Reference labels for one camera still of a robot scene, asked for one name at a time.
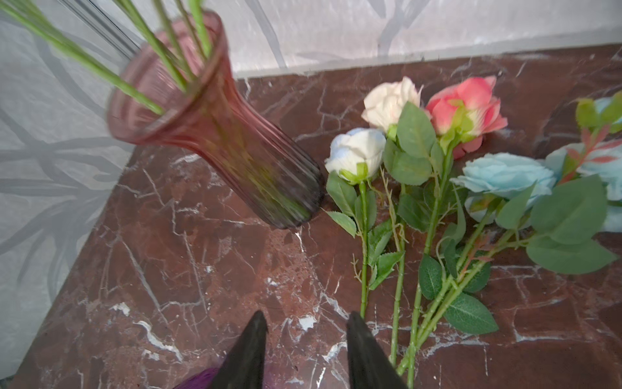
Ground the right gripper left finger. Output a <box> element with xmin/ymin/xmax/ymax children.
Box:
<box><xmin>209</xmin><ymin>311</ymin><xmax>268</xmax><ymax>389</ymax></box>

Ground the cream rose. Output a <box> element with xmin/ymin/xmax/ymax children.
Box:
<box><xmin>361</xmin><ymin>76</ymin><xmax>420</xmax><ymax>366</ymax></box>

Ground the coral pink rose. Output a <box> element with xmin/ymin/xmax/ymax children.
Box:
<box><xmin>395</xmin><ymin>75</ymin><xmax>510</xmax><ymax>389</ymax></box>

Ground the light blue peony spray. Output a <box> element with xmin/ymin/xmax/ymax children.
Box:
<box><xmin>397</xmin><ymin>94</ymin><xmax>621</xmax><ymax>376</ymax></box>

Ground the red smoky glass vase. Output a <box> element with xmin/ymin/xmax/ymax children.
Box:
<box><xmin>107</xmin><ymin>11</ymin><xmax>324</xmax><ymax>229</ymax></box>

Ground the white rose on table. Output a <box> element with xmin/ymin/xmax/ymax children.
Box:
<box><xmin>325</xmin><ymin>128</ymin><xmax>403</xmax><ymax>317</ymax></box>

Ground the blue purple glass vase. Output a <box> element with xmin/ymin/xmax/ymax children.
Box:
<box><xmin>173</xmin><ymin>368</ymin><xmax>219</xmax><ymax>389</ymax></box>

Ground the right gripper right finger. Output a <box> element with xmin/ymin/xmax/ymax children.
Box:
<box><xmin>347</xmin><ymin>311</ymin><xmax>408</xmax><ymax>389</ymax></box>

